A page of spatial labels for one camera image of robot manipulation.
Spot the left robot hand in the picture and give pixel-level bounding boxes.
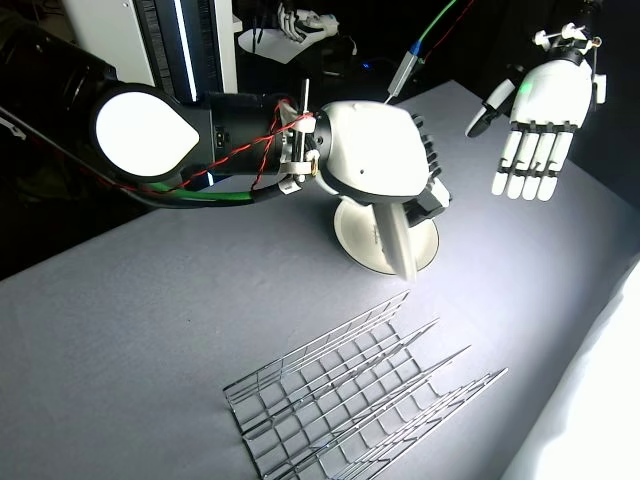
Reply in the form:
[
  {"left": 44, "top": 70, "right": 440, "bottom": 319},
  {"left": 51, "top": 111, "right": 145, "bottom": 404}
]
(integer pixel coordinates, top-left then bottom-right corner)
[{"left": 464, "top": 57, "right": 595, "bottom": 203}]

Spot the black box with blue light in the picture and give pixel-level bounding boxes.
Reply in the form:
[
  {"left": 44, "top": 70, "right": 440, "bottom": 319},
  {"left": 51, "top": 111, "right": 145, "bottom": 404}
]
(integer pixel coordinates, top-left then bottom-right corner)
[{"left": 319, "top": 44, "right": 396, "bottom": 76}]

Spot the spare white robot hand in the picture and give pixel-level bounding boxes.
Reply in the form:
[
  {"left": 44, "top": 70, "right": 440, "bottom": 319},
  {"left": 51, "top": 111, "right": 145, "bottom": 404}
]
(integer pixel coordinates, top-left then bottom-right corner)
[{"left": 277, "top": 2, "right": 341, "bottom": 41}]

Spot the white foam sheet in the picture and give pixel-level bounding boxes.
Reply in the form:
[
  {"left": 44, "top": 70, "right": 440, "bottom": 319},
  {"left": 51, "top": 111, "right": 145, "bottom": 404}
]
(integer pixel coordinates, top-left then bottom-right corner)
[{"left": 237, "top": 27, "right": 326, "bottom": 64}]

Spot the white robot column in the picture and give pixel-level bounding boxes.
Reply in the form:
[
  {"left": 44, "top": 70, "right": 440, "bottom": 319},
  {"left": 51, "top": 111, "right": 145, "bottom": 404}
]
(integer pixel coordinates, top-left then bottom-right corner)
[{"left": 62, "top": 0, "right": 241, "bottom": 104}]

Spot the red left arm wire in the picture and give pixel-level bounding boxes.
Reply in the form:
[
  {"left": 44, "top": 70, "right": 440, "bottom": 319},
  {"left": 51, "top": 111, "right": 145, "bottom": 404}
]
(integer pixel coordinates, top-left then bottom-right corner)
[{"left": 422, "top": 0, "right": 476, "bottom": 64}]

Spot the green left arm cable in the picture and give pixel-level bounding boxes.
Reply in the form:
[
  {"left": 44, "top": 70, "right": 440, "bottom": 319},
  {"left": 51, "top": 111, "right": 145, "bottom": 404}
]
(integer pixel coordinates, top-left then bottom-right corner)
[{"left": 415, "top": 0, "right": 459, "bottom": 49}]

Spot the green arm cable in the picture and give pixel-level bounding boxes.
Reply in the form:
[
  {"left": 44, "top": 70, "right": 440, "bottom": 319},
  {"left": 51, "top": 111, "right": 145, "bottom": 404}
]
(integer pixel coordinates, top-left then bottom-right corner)
[
  {"left": 415, "top": 0, "right": 459, "bottom": 49},
  {"left": 129, "top": 179, "right": 261, "bottom": 207}
]

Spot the silver cable adapter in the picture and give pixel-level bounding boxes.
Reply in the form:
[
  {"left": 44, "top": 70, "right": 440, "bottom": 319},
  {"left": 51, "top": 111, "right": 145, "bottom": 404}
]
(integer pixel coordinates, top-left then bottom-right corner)
[{"left": 383, "top": 42, "right": 420, "bottom": 105}]

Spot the red twisted right arm wire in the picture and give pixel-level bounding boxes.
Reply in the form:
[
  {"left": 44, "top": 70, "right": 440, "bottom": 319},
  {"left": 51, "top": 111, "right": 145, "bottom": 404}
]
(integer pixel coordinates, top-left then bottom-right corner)
[{"left": 99, "top": 102, "right": 316, "bottom": 194}]

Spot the green right arm cable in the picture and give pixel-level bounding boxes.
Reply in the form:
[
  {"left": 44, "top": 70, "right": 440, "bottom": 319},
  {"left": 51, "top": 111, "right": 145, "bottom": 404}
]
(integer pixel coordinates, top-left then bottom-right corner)
[{"left": 129, "top": 179, "right": 261, "bottom": 207}]

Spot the silver wire plate rack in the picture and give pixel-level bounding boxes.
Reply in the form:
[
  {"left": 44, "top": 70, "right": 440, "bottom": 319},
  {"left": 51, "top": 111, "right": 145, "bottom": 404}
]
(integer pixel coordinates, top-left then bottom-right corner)
[{"left": 222, "top": 289, "right": 509, "bottom": 480}]

